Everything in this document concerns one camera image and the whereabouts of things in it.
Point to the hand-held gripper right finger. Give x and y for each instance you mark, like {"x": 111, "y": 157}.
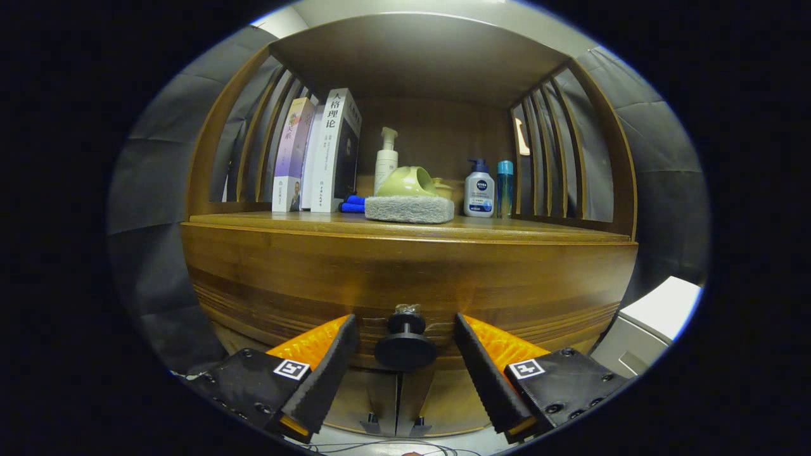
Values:
{"x": 481, "y": 373}

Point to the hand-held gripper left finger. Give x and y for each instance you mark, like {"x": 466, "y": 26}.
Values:
{"x": 329, "y": 373}

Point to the black drawer knob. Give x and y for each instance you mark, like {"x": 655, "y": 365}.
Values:
{"x": 405, "y": 351}

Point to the wooden drawer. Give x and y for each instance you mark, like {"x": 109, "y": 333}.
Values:
{"x": 405, "y": 272}

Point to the wooden cabinet door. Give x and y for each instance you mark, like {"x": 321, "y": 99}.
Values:
{"x": 443, "y": 399}
{"x": 367, "y": 399}

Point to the wooden countertop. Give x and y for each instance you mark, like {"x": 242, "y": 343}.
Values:
{"x": 507, "y": 226}

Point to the wooden cabinet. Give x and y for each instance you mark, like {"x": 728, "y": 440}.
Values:
{"x": 437, "y": 126}

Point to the blue folded cloth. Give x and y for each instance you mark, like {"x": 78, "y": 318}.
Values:
{"x": 353, "y": 204}

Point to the white bottle with blue cap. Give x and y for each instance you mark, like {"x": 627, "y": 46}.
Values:
{"x": 479, "y": 196}

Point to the slim teal bottle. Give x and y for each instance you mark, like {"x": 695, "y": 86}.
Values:
{"x": 505, "y": 190}

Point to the yellow lidded teacup with saucer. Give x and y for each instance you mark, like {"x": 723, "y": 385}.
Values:
{"x": 443, "y": 188}

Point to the white grey appliance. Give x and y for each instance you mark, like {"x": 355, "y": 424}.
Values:
{"x": 665, "y": 304}

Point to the white pump bottle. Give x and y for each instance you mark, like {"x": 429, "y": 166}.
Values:
{"x": 385, "y": 161}

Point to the purple book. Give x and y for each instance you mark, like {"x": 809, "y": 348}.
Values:
{"x": 291, "y": 152}

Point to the white book with portrait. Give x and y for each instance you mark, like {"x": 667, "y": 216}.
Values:
{"x": 329, "y": 145}

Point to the black backdrop cloth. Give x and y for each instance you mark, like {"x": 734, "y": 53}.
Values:
{"x": 158, "y": 190}

